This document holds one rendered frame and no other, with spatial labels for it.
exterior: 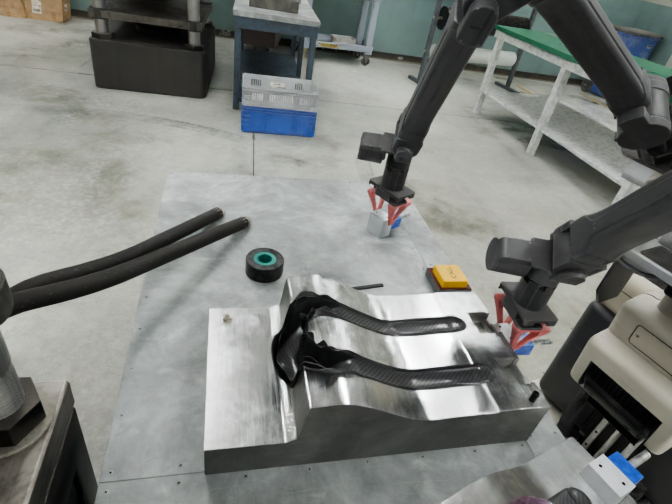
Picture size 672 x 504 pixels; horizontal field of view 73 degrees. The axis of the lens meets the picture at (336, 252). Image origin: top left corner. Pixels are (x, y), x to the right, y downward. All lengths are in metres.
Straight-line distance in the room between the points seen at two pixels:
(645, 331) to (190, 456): 0.88
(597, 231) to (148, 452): 0.67
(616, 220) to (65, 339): 1.84
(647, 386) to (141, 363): 0.94
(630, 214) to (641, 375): 0.53
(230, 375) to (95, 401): 1.14
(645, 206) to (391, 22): 6.72
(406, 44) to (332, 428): 6.93
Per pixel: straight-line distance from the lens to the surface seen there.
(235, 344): 0.75
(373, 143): 1.04
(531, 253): 0.78
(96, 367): 1.91
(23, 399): 0.78
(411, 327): 0.80
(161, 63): 4.46
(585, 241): 0.70
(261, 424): 0.66
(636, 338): 1.13
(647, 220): 0.63
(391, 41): 7.28
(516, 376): 0.83
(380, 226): 1.14
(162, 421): 0.74
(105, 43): 4.53
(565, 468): 0.77
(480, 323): 0.90
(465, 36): 0.73
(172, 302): 0.91
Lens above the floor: 1.41
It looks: 35 degrees down
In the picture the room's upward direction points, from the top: 11 degrees clockwise
